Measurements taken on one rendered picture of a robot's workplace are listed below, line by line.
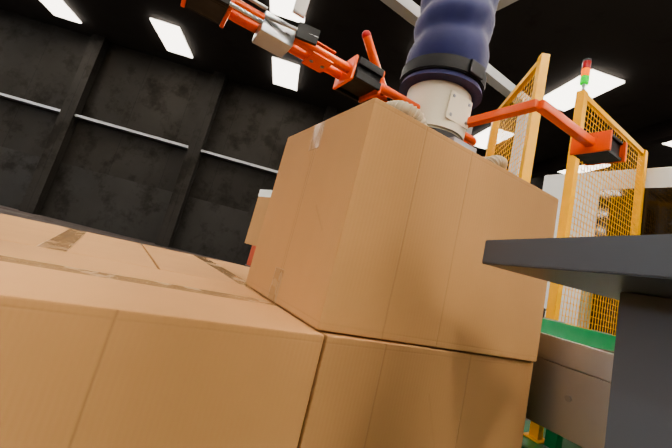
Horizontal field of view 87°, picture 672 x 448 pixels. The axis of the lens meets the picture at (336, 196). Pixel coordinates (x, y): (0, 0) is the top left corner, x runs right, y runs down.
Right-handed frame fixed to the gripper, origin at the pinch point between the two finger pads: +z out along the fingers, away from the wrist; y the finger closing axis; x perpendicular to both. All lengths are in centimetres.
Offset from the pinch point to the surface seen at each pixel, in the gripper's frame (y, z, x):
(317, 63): 1.1, 13.0, -5.7
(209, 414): -20, 76, 3
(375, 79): -2.9, 11.7, -18.6
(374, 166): -17.9, 36.1, -13.9
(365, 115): -16.0, 27.4, -10.8
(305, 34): -4.5, 12.0, 0.4
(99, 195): 948, 41, 92
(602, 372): -28, 62, -79
